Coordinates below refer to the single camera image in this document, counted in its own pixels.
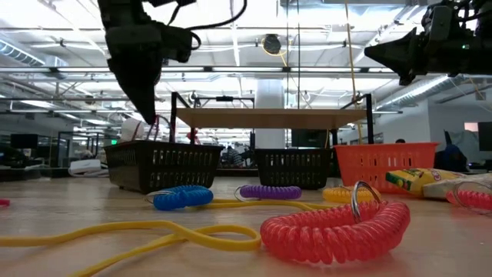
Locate red coil wrist keychain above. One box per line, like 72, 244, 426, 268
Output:
444, 180, 492, 216
259, 180, 412, 266

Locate yellow coil wrist keychain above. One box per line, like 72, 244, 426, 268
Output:
321, 185, 382, 205

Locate black hanging cable reel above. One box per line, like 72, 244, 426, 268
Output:
262, 33, 283, 55

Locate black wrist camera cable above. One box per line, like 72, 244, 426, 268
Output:
167, 0, 248, 52

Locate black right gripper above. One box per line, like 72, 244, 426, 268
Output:
364, 4, 477, 87

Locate yellow hanging cord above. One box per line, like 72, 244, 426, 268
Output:
343, 0, 365, 146

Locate long ceiling light strip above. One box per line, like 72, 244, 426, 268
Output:
0, 65, 403, 75

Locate black slotted plastic basket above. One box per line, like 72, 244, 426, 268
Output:
103, 139, 225, 195
253, 148, 335, 191

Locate white light bulb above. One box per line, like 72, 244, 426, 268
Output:
119, 117, 146, 144

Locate yellow rubber band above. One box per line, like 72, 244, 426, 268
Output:
0, 219, 264, 277

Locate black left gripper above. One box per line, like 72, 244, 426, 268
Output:
105, 21, 168, 125

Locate white adapter cable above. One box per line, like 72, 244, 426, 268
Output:
70, 168, 111, 179

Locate orange slotted plastic basket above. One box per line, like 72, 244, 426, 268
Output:
333, 142, 441, 195

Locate blue coil wrist keychain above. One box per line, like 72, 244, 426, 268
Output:
145, 184, 214, 212

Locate wooden riser shelf black legs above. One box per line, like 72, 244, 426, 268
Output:
169, 91, 375, 146

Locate white power adapter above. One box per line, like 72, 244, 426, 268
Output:
68, 158, 103, 175

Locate black monitor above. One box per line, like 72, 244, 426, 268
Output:
477, 121, 492, 152
10, 133, 40, 150

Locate purple coil wrist keychain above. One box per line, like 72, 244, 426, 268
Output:
234, 184, 304, 202

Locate silver ceiling air duct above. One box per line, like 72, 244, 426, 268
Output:
375, 74, 462, 112

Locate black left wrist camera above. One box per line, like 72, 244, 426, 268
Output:
164, 22, 194, 64

